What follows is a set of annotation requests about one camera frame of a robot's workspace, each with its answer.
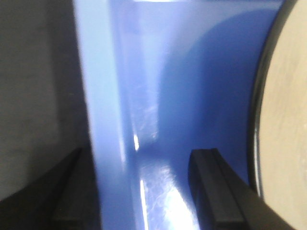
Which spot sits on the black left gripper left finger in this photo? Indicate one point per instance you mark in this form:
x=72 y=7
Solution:
x=64 y=198

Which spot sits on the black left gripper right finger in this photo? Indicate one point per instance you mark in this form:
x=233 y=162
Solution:
x=223 y=201

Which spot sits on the beige plate with black rim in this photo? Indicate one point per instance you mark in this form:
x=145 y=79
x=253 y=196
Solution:
x=277 y=131

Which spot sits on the blue plastic tray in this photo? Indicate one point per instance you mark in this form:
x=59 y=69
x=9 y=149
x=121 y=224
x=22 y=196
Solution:
x=161 y=78

